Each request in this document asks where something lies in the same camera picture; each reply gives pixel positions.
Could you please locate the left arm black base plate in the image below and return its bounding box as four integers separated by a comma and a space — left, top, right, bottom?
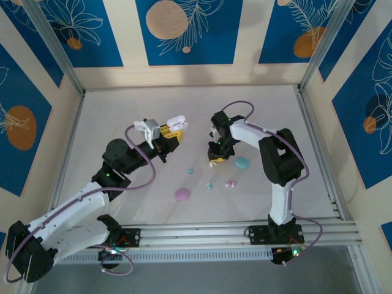
104, 227, 142, 249

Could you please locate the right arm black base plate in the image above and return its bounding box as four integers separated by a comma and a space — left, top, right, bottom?
244, 225, 306, 246

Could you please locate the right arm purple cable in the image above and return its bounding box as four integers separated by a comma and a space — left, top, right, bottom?
220, 100, 324, 252

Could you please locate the aluminium mounting rail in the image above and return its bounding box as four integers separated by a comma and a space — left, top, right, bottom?
26, 216, 364, 254

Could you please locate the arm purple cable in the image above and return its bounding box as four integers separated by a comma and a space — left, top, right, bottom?
4, 124, 157, 282
220, 100, 324, 252

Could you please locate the aluminium frame post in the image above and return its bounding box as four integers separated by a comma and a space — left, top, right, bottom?
297, 0, 361, 92
21, 0, 86, 97

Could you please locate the white earbud charging case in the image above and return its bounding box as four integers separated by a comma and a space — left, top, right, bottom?
166, 114, 189, 133

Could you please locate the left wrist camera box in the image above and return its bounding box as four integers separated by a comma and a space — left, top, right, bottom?
132, 118, 162, 150

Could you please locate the grey slotted cable tray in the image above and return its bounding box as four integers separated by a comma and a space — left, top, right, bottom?
56, 247, 274, 266

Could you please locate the white table cloth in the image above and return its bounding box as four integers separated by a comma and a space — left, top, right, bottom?
45, 85, 342, 227

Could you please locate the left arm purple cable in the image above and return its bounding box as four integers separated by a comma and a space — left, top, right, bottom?
4, 124, 157, 282

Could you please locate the aluminium side rail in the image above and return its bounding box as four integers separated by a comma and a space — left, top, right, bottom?
44, 91, 86, 229
293, 85, 346, 221

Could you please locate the pink earbud charging case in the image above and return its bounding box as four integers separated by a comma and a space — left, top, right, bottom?
174, 187, 192, 202

